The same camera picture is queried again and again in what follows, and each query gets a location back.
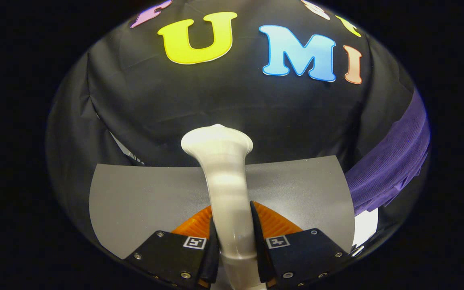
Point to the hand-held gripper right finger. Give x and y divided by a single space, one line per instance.
300 257

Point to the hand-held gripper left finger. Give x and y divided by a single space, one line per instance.
175 257

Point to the grey cabinet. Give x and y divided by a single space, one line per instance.
143 201

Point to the black backdrop cloth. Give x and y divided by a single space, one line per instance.
236 100

